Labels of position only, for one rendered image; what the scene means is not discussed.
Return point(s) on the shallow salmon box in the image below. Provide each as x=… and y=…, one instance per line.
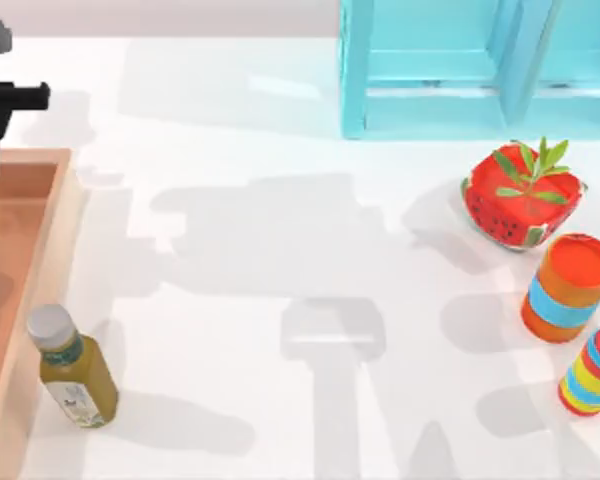
x=15, y=235

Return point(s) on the green bottle with grey cap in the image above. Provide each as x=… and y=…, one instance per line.
x=77, y=377

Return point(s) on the light blue rack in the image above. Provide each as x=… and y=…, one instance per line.
x=430, y=80

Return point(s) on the red watermelon plant pot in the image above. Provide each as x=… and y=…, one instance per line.
x=517, y=205

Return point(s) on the orange and blue can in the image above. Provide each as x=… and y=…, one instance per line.
x=567, y=290

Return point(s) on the red yellow blue striped can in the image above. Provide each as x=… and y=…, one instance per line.
x=592, y=375

